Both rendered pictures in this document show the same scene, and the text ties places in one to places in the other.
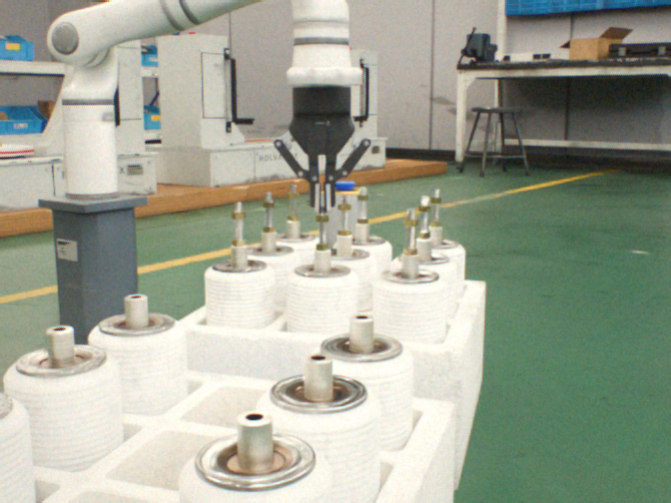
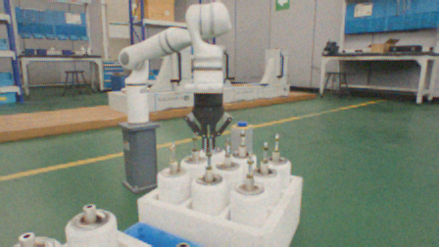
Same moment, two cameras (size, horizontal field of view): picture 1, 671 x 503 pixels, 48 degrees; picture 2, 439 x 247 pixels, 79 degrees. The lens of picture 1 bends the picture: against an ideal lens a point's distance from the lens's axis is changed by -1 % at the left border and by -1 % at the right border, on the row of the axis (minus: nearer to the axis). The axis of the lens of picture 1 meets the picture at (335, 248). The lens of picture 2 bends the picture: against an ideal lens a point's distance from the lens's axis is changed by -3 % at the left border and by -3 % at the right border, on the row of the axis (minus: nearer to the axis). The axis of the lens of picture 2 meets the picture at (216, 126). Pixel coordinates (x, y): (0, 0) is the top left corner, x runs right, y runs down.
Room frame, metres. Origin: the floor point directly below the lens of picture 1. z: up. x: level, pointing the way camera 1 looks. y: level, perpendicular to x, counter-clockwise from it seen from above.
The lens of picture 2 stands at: (0.31, -0.16, 0.56)
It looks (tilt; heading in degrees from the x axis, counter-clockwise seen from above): 12 degrees down; 13
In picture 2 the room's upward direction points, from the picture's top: straight up
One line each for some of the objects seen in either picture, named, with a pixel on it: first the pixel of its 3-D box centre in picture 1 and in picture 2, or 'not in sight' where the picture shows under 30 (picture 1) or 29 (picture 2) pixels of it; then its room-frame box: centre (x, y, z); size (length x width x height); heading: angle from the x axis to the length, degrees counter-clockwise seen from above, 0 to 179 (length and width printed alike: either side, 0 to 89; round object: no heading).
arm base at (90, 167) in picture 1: (91, 152); (137, 104); (1.42, 0.45, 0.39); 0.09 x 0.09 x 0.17; 53
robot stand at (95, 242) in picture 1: (98, 274); (140, 155); (1.42, 0.45, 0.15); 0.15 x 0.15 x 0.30; 53
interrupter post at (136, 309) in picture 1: (136, 312); (90, 214); (0.74, 0.20, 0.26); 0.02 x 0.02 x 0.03
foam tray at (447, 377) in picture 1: (343, 358); (226, 213); (1.10, -0.01, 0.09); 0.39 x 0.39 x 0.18; 75
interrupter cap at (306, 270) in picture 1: (323, 271); (209, 179); (0.99, 0.02, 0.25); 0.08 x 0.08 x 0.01
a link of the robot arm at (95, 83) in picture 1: (86, 63); (135, 68); (1.42, 0.45, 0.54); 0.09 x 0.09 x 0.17; 75
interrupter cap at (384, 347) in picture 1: (361, 348); not in sight; (0.67, -0.02, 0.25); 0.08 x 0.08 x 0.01
